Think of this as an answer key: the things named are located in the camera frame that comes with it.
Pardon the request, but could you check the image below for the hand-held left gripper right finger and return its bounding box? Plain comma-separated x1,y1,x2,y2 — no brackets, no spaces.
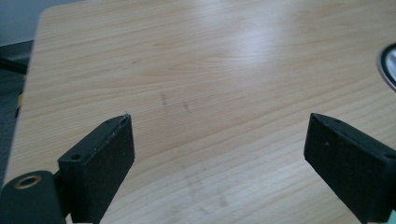
304,112,396,224

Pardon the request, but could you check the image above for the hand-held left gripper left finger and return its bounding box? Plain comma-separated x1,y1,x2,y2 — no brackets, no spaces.
57,113,136,224

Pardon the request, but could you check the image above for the round metal-rimmed dark object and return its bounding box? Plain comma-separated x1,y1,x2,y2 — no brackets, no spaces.
376,42,396,93

